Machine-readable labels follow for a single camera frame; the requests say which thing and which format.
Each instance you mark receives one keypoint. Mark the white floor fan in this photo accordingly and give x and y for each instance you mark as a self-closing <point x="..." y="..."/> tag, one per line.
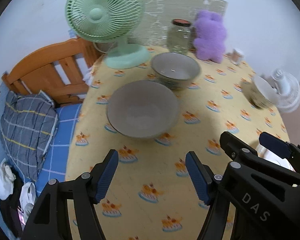
<point x="285" y="94"/>

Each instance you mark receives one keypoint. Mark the blue checked bed sheet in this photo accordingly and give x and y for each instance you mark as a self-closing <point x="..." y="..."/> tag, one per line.
<point x="54" y="166"/>

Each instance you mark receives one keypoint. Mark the grey bowl floral outside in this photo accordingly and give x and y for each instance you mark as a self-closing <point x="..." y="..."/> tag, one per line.
<point x="175" y="71"/>

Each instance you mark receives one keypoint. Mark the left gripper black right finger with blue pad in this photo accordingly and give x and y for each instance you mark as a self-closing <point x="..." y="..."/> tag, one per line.
<point x="207" y="188"/>

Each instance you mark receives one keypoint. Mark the orange wooden bed headboard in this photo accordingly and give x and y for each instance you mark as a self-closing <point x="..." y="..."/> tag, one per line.
<point x="54" y="70"/>

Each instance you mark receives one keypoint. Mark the purple plush toy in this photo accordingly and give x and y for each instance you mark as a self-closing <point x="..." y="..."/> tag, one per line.
<point x="210" y="36"/>

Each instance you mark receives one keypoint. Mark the white plate red pattern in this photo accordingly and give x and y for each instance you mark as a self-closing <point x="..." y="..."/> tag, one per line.
<point x="272" y="157"/>

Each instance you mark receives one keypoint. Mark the large grey bowl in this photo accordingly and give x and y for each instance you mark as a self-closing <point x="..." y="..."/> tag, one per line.
<point x="143" y="109"/>

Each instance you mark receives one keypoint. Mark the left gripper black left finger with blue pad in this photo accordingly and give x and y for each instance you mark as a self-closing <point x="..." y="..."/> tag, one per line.
<point x="49" y="218"/>

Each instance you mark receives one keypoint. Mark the green desk fan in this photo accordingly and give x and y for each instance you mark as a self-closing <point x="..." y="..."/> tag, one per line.
<point x="106" y="21"/>

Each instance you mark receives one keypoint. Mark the small white floral bowl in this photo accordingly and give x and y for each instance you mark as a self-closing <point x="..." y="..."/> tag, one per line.
<point x="259" y="92"/>

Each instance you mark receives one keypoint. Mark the green patterned wall cloth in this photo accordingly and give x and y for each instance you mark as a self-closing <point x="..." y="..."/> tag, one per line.
<point x="158" y="15"/>

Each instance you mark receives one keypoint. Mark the glass jar red lid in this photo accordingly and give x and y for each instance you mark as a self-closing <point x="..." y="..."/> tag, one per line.
<point x="178" y="36"/>

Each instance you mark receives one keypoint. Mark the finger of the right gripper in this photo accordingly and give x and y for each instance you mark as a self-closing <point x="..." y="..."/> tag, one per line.
<point x="233" y="146"/>
<point x="282" y="149"/>

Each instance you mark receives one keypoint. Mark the grey plaid pillow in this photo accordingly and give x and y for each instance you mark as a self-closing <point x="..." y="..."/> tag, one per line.
<point x="27" y="127"/>

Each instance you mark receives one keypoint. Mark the white crumpled cloth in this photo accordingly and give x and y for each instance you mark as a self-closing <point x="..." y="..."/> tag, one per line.
<point x="7" y="178"/>

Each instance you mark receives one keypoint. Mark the white plastic bag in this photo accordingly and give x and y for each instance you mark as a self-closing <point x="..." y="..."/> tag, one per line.
<point x="27" y="199"/>

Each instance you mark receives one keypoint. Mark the cotton swab container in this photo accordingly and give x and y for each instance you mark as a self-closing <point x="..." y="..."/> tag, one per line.
<point x="236" y="56"/>

